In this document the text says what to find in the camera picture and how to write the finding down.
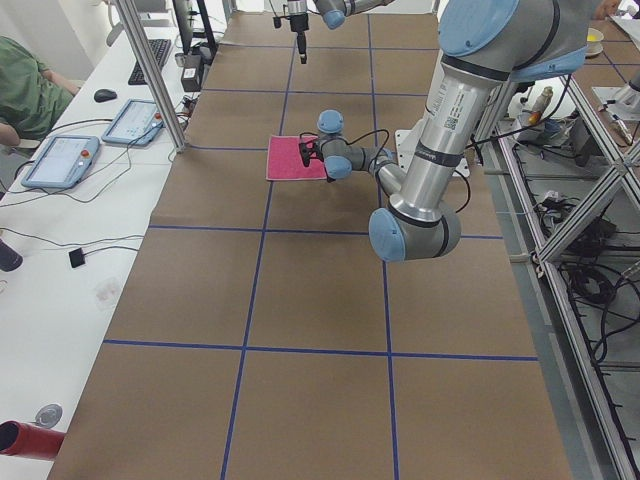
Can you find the pink and grey towel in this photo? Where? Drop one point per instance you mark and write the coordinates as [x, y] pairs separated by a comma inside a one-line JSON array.
[[284, 161]]

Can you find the black power box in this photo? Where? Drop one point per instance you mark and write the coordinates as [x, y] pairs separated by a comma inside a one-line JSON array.
[[192, 73]]

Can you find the far teach pendant tablet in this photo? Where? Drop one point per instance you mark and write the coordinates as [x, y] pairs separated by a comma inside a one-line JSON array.
[[136, 124]]

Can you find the teach pendant tablet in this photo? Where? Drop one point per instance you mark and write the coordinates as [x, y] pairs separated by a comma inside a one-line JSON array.
[[136, 124], [63, 162]]

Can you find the brown paper table cover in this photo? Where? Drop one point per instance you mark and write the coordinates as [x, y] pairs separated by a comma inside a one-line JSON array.
[[259, 336]]

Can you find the black computer mouse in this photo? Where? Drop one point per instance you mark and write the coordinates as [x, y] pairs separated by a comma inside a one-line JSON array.
[[104, 95]]

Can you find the near teach pendant tablet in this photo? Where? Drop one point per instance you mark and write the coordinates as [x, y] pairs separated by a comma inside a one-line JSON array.
[[63, 162]]

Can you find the small black square pad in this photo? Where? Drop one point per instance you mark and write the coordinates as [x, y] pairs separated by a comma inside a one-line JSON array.
[[77, 257]]

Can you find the person in green shirt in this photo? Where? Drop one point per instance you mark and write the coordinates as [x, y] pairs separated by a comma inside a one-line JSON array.
[[33, 96]]

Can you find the round silver desk grommet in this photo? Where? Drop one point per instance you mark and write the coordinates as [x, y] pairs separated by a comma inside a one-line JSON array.
[[49, 416]]

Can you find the red cylinder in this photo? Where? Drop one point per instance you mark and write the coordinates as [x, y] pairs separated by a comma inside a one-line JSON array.
[[30, 441]]

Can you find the aluminium frame post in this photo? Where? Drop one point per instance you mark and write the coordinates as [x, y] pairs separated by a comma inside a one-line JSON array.
[[143, 53]]

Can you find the aluminium frame rack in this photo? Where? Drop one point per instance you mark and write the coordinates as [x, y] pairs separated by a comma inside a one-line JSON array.
[[572, 207]]

